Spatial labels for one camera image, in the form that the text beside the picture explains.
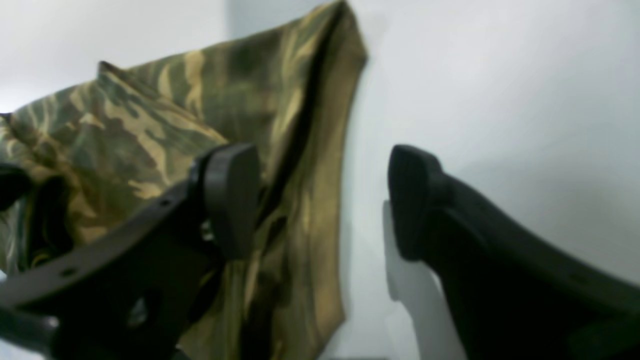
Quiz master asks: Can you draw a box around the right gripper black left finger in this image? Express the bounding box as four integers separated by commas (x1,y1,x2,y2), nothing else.
1,143,261,360

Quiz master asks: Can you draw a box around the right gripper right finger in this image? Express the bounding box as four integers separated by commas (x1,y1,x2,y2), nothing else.
387,145,640,360

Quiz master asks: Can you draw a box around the camouflage T-shirt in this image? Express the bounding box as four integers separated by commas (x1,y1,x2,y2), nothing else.
1,0,367,360

